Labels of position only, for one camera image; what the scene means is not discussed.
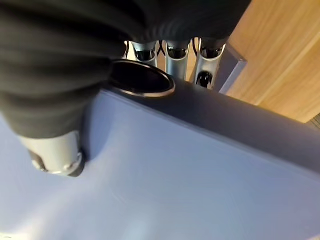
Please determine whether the grey flat panel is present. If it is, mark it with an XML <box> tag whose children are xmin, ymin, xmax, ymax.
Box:
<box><xmin>217</xmin><ymin>41</ymin><xmax>249</xmax><ymax>95</ymax></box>

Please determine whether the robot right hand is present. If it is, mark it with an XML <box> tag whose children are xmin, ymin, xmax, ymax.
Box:
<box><xmin>0</xmin><ymin>0</ymin><xmax>252</xmax><ymax>178</ymax></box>

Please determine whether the wooden cabinet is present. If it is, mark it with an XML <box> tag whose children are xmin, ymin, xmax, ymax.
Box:
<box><xmin>225</xmin><ymin>0</ymin><xmax>320</xmax><ymax>124</ymax></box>

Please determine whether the blue file folder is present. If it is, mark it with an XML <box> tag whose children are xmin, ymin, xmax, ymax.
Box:
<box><xmin>0</xmin><ymin>60</ymin><xmax>320</xmax><ymax>240</ymax></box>

